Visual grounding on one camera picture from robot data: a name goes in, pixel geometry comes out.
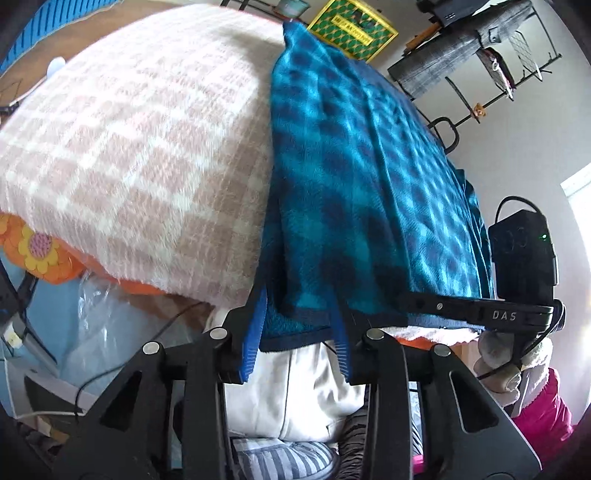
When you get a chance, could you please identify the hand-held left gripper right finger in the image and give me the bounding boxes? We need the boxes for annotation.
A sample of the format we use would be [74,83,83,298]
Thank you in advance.
[334,296,543,480]

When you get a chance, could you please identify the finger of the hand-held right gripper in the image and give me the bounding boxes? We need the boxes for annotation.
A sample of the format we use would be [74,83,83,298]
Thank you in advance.
[394,290,483,325]

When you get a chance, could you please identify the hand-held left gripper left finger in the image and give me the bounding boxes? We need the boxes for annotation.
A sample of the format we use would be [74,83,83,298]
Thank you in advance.
[53,287,269,480]

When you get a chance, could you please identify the blue plaid fleece garment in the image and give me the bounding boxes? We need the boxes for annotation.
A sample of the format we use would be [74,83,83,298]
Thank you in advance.
[256,21,495,352]

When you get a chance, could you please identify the person's right forearm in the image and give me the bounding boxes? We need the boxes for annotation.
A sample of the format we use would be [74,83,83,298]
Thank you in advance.
[512,339,556,416]

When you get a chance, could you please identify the black metal clothes rack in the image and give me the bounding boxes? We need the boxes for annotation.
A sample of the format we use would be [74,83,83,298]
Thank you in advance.
[387,0,563,154]

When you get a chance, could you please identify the person's right hand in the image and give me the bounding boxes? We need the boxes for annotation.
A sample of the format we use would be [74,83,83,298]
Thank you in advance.
[475,330,526,394]

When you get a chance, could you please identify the white pants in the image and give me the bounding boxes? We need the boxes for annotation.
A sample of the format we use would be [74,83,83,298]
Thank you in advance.
[225,340,366,445]

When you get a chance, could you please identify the blue striped cloth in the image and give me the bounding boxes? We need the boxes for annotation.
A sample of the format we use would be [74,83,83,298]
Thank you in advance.
[231,438,339,480]

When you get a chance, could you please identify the clear plastic bag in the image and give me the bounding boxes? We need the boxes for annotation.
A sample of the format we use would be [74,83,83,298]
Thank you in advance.
[25,271,211,418]

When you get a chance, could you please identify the pink garment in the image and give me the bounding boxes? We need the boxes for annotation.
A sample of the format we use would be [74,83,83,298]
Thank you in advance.
[512,367,576,463]

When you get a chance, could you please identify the pink checked blanket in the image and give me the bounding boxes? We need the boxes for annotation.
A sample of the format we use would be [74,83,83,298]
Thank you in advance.
[0,4,483,347]

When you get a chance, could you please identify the grey fuzzy garment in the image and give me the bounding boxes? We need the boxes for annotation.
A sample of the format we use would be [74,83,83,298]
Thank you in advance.
[388,0,533,100]

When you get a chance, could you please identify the orange flower mat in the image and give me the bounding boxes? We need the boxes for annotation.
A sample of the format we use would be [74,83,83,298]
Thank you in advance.
[0,215,465,344]

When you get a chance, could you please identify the dark coat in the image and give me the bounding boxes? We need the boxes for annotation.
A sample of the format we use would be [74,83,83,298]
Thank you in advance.
[416,0,468,27]

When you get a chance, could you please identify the yellow green crate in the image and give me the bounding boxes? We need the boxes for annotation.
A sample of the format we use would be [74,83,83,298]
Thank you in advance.
[307,0,399,64]

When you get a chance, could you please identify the potted plant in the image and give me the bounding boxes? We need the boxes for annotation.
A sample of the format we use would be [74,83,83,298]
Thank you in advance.
[277,0,311,20]

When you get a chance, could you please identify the blue folding mattress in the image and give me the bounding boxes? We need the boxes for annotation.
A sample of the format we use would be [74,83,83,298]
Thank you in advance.
[0,0,116,66]

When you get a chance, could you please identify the black cable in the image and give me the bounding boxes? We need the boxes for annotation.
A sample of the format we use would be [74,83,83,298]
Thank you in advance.
[75,302,205,416]

